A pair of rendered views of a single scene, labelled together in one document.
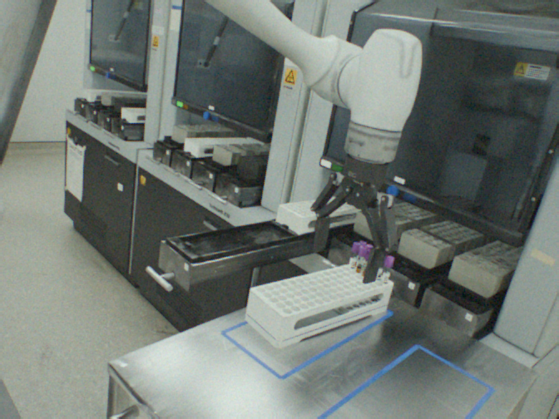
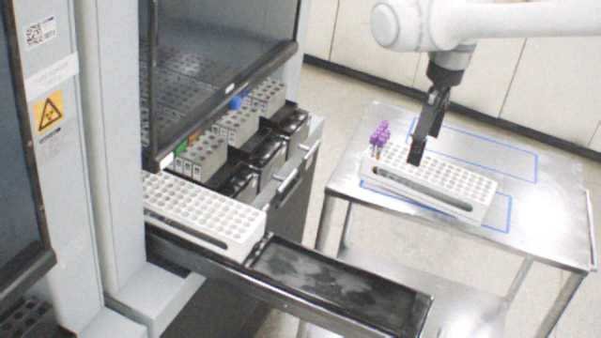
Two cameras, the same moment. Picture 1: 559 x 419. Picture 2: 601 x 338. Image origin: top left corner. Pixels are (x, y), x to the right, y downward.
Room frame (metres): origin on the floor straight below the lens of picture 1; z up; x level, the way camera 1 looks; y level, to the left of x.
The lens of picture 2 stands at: (1.54, 0.74, 1.62)
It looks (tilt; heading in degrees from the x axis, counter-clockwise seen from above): 37 degrees down; 244
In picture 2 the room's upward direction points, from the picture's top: 9 degrees clockwise
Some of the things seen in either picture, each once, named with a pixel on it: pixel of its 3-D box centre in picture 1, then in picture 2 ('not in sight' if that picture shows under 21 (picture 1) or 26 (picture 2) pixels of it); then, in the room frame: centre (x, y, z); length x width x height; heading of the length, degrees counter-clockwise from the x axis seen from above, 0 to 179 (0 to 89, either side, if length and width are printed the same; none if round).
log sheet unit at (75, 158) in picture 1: (72, 168); not in sight; (2.53, 1.17, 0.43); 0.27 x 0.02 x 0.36; 46
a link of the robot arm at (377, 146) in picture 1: (371, 142); (451, 50); (0.84, -0.14, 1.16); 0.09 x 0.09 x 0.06
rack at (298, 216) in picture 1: (323, 214); (187, 211); (1.35, -0.13, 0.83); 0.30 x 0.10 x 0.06; 136
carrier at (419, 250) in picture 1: (419, 250); (243, 128); (1.17, -0.38, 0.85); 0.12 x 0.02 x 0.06; 45
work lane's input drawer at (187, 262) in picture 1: (275, 241); (266, 266); (1.23, -0.01, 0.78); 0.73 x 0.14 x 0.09; 136
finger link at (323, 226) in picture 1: (321, 234); (416, 150); (0.89, -0.09, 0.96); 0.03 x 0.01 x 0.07; 132
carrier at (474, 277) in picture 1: (473, 277); (272, 100); (1.06, -0.49, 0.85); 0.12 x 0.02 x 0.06; 45
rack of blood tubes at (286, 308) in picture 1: (323, 299); (426, 179); (0.82, -0.11, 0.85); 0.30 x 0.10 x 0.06; 133
